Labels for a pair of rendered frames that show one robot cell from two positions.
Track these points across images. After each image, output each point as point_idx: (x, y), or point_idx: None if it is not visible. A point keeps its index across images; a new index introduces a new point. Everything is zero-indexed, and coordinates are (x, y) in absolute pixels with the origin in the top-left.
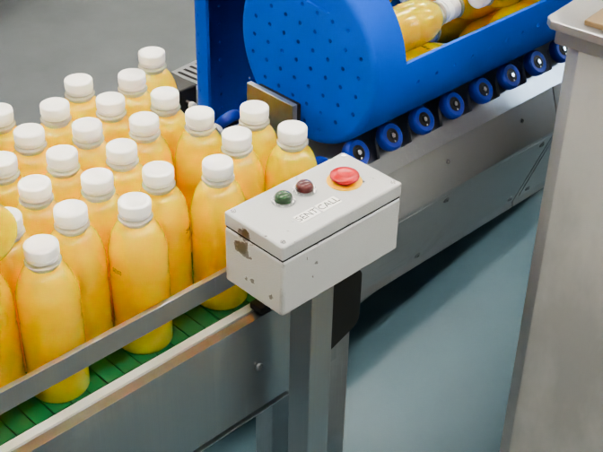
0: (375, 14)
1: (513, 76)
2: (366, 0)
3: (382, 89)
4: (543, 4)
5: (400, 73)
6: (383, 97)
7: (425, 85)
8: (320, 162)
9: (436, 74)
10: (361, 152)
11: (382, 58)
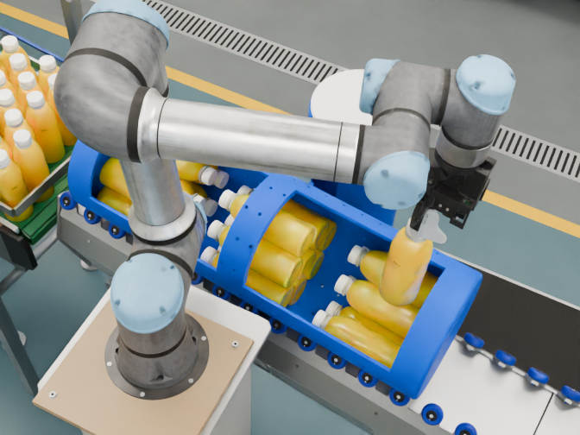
0: (80, 158)
1: (219, 293)
2: (84, 148)
3: (73, 194)
4: (212, 270)
5: (85, 198)
6: (76, 198)
7: (113, 223)
8: (68, 197)
9: (118, 224)
10: (90, 216)
11: (72, 180)
